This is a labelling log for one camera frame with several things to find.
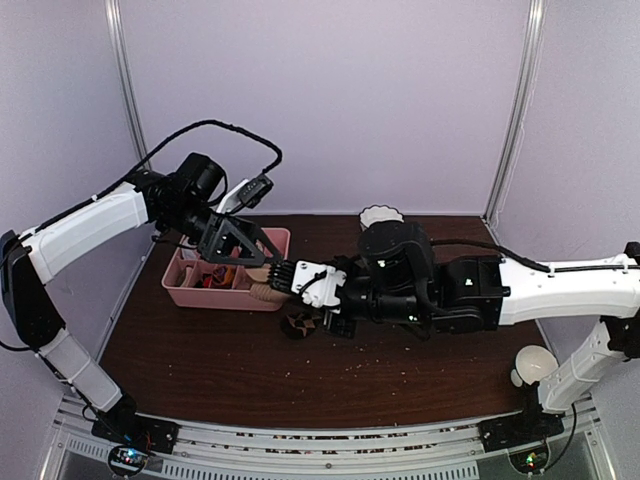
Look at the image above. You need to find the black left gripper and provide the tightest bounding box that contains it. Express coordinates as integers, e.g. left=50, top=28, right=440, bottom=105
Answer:
left=161, top=199, right=284, bottom=266

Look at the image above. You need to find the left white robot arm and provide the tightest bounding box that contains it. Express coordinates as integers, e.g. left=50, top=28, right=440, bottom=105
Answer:
left=1, top=119, right=283, bottom=444

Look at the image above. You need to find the pink divided storage box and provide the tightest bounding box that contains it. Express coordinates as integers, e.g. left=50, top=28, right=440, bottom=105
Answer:
left=161, top=247, right=288, bottom=312

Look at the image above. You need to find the tan ribbed sock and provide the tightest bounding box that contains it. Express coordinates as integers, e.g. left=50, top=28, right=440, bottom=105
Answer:
left=246, top=268, right=290, bottom=304

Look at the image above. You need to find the left aluminium corner post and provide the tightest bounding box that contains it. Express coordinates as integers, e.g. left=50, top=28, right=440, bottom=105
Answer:
left=104, top=0, right=147, bottom=160

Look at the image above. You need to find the aluminium corner post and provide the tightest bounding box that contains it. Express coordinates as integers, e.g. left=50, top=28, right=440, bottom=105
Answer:
left=484, top=0, right=547, bottom=230
left=104, top=0, right=147, bottom=160

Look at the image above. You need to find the white scalloped ceramic bowl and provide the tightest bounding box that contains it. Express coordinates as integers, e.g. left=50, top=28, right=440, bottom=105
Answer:
left=358, top=205, right=404, bottom=231

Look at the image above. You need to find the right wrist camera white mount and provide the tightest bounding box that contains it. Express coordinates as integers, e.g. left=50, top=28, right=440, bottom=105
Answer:
left=290, top=261, right=347, bottom=313

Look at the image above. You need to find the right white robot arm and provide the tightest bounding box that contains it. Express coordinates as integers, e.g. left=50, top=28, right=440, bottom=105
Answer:
left=275, top=317, right=596, bottom=428

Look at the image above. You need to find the brown argyle patterned sock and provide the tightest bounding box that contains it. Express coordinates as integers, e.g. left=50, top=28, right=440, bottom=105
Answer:
left=280, top=311, right=321, bottom=340

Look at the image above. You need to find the orange purple rolled sock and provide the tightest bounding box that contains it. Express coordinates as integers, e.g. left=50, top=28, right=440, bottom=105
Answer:
left=203, top=266, right=235, bottom=289

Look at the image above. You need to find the aluminium front rail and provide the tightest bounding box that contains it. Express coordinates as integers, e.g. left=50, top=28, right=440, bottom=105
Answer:
left=49, top=392, right=601, bottom=480

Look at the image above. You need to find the white paper cup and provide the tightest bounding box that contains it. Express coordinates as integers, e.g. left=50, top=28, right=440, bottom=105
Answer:
left=510, top=345, right=559, bottom=388

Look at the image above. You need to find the right aluminium corner post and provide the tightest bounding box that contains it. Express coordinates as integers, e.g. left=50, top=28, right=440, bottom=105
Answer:
left=484, top=0, right=547, bottom=230

